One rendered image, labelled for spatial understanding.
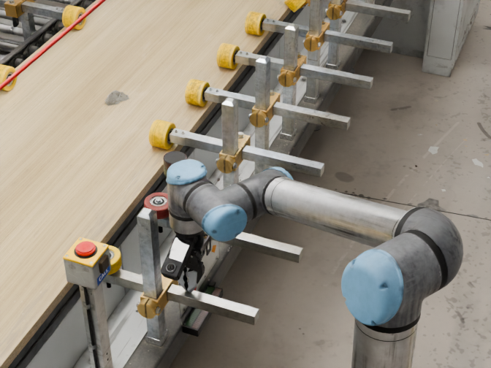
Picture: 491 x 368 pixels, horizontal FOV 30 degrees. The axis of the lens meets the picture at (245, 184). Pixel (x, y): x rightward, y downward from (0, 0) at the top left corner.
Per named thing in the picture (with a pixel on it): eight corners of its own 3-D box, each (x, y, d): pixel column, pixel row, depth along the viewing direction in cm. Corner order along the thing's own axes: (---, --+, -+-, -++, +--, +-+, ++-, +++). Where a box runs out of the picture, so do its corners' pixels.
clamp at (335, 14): (351, 6, 341) (352, -7, 338) (340, 21, 331) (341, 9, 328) (335, 3, 343) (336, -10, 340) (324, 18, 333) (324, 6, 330)
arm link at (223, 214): (256, 199, 200) (224, 171, 207) (212, 219, 194) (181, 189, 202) (256, 231, 205) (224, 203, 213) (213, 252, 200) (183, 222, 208)
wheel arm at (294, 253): (302, 258, 245) (303, 246, 242) (298, 266, 242) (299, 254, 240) (156, 219, 258) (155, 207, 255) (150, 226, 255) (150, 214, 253)
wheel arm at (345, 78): (372, 85, 294) (373, 75, 292) (369, 90, 292) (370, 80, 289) (229, 56, 309) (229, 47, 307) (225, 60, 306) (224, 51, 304)
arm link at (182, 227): (197, 225, 210) (159, 215, 213) (198, 241, 213) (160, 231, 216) (212, 202, 217) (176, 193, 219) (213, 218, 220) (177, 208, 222)
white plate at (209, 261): (220, 257, 263) (219, 231, 257) (181, 317, 244) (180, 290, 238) (218, 256, 263) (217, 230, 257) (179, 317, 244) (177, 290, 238)
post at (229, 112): (239, 231, 278) (238, 97, 249) (234, 239, 276) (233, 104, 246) (228, 229, 279) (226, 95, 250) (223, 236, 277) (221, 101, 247)
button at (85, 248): (99, 249, 189) (99, 243, 188) (89, 261, 186) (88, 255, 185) (82, 244, 190) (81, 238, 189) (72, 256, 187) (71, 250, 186)
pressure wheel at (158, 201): (179, 226, 259) (177, 194, 252) (167, 243, 253) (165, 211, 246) (154, 219, 262) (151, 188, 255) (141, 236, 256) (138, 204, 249)
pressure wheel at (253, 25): (257, 35, 321) (264, 36, 329) (261, 12, 320) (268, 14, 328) (241, 32, 323) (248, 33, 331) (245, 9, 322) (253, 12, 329)
